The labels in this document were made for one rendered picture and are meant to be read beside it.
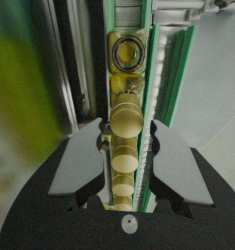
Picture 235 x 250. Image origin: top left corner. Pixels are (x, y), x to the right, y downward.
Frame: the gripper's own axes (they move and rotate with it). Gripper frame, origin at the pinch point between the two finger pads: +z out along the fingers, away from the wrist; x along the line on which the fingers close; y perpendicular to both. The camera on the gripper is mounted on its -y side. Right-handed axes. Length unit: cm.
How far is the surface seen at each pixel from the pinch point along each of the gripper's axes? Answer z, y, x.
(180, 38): 24.5, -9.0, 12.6
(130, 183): -0.5, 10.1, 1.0
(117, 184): -0.9, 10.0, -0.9
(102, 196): 27, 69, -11
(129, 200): 0.0, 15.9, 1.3
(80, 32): 36.0, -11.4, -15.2
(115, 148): 0.6, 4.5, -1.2
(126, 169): -0.9, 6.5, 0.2
